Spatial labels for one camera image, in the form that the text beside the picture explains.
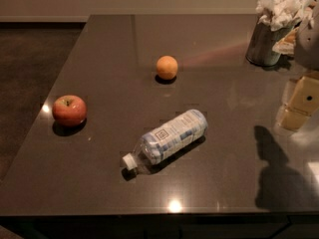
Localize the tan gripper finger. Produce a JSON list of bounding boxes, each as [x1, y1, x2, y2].
[[276, 71, 319, 131]]

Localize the blue plastic water bottle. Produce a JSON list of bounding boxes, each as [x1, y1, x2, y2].
[[122, 110, 208, 172]]

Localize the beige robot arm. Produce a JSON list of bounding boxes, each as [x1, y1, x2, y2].
[[275, 4, 319, 134]]

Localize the metal cup container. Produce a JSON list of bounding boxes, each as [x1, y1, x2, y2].
[[245, 23, 292, 67]]

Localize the crumpled white paper napkins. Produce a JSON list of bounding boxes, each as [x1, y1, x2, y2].
[[256, 0, 316, 31]]

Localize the orange fruit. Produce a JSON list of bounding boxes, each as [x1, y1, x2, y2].
[[157, 56, 178, 81]]

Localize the red apple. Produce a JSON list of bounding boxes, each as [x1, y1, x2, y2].
[[52, 95, 87, 127]]

